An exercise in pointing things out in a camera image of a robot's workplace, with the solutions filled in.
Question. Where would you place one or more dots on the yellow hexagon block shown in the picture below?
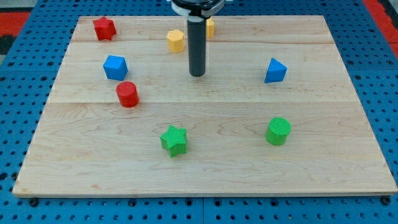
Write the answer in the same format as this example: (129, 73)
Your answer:
(176, 41)

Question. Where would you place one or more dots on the green star block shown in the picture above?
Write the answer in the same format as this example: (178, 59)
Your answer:
(174, 140)

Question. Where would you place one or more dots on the green cylinder block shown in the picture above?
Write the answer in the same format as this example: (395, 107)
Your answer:
(277, 131)

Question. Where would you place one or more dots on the red cylinder block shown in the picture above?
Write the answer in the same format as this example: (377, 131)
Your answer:
(127, 94)

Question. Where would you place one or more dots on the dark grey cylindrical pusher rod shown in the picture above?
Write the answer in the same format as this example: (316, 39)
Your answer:
(196, 46)

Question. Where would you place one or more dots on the blue cube block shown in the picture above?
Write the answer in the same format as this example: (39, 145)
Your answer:
(115, 67)

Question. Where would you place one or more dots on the light wooden board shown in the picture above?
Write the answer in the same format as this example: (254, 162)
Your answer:
(87, 145)

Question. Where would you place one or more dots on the yellow block behind rod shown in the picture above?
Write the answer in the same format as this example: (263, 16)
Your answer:
(210, 27)

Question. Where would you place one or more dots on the red star block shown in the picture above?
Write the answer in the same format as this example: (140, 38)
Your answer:
(104, 28)

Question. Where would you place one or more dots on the blue triangular prism block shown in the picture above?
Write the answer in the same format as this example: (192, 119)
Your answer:
(275, 72)

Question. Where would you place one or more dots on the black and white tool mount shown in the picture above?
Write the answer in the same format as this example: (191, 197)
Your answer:
(197, 8)

